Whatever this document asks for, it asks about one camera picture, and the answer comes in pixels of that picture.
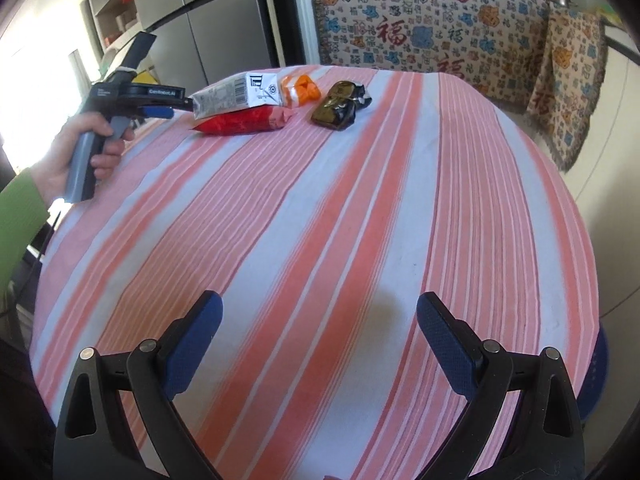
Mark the green white milk carton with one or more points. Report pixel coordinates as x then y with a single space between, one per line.
238 92

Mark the dark foil wrapper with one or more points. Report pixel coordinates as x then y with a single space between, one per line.
338 110

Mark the grey refrigerator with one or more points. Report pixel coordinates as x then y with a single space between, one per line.
199 42

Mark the pink striped tablecloth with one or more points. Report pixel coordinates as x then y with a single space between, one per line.
320 244

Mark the green sleeved left forearm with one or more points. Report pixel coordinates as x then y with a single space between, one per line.
24 211

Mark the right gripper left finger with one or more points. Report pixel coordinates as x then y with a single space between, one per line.
94 439

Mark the orange white snack wrapper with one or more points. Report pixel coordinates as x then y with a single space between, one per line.
298 91

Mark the blue trash bin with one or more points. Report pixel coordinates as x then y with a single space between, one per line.
595 379

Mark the patterned fabric cover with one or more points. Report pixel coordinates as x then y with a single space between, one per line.
533 57

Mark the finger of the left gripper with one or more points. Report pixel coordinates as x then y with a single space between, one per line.
162 112
183 104

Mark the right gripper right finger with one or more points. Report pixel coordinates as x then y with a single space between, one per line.
544 440

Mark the red plastic wrapper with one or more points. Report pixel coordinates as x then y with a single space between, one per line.
252 120

